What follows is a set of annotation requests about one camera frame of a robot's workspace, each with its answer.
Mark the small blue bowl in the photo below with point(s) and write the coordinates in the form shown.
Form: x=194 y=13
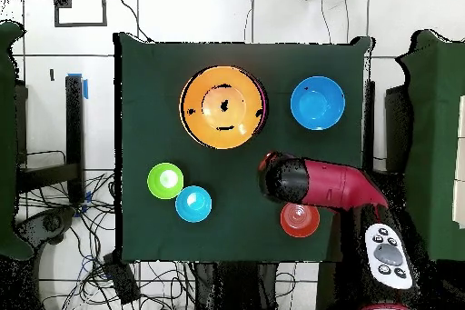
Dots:
x=193 y=204

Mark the black metal post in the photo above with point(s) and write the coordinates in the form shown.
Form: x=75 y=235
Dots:
x=370 y=124
x=74 y=124

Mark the black power strip box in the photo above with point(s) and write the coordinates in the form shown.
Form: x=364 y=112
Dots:
x=121 y=279

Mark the large orange bowl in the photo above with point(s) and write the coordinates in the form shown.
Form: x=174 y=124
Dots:
x=203 y=128

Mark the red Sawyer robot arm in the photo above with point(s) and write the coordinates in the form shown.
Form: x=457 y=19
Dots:
x=334 y=182

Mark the large pink bowl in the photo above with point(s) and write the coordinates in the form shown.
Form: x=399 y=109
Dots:
x=264 y=106

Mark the dark green tablecloth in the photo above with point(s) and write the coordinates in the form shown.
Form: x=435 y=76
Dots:
x=225 y=233

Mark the green cloth covered side table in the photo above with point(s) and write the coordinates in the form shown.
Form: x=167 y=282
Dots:
x=436 y=124
x=7 y=142

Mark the blue tape strip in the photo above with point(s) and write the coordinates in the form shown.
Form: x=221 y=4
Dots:
x=85 y=88

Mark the small red-orange bowl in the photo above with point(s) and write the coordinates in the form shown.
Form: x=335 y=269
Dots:
x=299 y=222

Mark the large blue bowl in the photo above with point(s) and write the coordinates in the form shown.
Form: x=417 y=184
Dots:
x=318 y=103

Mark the white box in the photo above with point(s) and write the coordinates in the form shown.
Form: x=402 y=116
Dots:
x=460 y=197

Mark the small green bowl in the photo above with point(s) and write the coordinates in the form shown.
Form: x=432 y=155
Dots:
x=165 y=181

